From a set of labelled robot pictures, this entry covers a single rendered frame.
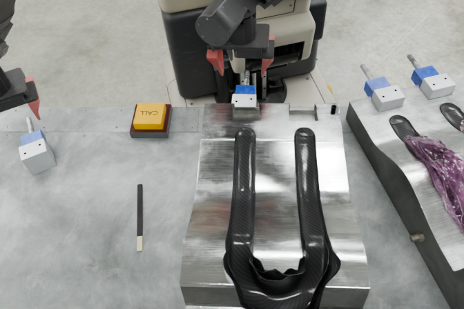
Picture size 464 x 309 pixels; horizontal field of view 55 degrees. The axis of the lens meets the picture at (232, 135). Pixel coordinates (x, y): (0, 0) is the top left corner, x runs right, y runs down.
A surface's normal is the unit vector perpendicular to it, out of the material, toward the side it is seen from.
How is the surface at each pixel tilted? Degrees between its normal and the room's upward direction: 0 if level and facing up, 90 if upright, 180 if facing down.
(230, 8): 41
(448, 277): 90
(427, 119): 0
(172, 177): 0
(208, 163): 4
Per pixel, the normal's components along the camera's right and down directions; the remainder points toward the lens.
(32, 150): -0.05, -0.61
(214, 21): -0.45, 0.72
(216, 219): -0.03, -0.91
